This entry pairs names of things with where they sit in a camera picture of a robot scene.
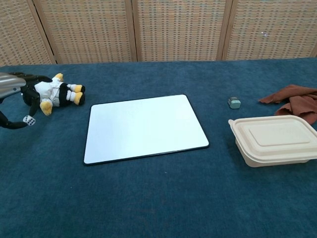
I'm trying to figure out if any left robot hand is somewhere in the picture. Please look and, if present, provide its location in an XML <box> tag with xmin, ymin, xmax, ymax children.
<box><xmin>0</xmin><ymin>71</ymin><xmax>54</xmax><ymax>130</ymax></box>

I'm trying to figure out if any rust brown cloth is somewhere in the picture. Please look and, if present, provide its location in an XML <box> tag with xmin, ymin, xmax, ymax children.
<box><xmin>258</xmin><ymin>84</ymin><xmax>317</xmax><ymax>124</ymax></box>

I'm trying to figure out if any white die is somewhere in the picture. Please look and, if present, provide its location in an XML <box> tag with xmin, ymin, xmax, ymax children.
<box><xmin>22</xmin><ymin>115</ymin><xmax>36</xmax><ymax>126</ymax></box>

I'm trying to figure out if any beige lidded food container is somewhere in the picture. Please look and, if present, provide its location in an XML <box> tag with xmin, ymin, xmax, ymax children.
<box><xmin>227</xmin><ymin>114</ymin><xmax>317</xmax><ymax>168</ymax></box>

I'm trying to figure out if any white rectangular board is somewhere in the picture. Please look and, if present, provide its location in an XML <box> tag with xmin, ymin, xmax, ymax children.
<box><xmin>83</xmin><ymin>94</ymin><xmax>210</xmax><ymax>167</ymax></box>

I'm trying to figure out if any woven folding screen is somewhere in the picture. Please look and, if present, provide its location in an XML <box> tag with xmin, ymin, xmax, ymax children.
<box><xmin>0</xmin><ymin>0</ymin><xmax>317</xmax><ymax>66</ymax></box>

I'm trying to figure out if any blue table mat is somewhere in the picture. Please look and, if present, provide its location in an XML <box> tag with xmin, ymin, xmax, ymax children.
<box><xmin>0</xmin><ymin>57</ymin><xmax>317</xmax><ymax>238</ymax></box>

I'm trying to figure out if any black and white plush toy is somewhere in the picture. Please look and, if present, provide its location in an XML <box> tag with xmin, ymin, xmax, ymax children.
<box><xmin>22</xmin><ymin>72</ymin><xmax>86</xmax><ymax>117</ymax></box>

